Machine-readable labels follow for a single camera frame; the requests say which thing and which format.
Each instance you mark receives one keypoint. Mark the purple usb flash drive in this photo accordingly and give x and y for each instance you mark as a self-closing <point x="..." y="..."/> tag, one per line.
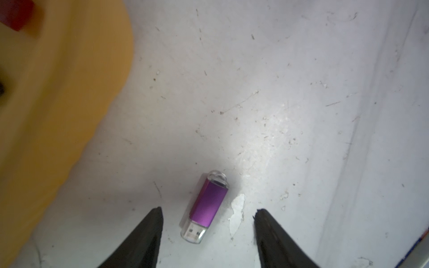
<point x="205" y="207"/>

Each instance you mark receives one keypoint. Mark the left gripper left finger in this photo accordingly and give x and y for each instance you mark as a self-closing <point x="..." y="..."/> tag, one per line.
<point x="141" y="247"/>

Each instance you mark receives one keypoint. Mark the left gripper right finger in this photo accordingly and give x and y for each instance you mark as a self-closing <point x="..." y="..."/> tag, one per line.
<point x="275" y="246"/>

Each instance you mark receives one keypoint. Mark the yellow plastic storage box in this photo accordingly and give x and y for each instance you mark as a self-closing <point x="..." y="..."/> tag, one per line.
<point x="59" y="75"/>

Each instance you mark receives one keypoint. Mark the red usb flash drive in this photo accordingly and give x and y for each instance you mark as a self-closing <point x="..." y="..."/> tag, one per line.
<point x="15" y="14"/>

